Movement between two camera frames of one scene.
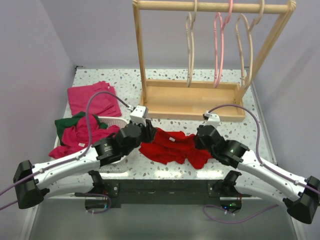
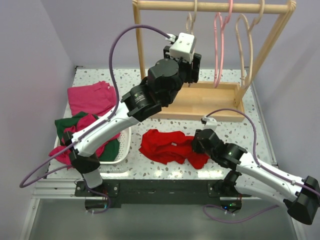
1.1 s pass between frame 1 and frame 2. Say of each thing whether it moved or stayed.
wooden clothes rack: stayed
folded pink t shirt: stayed
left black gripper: moved
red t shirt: stayed
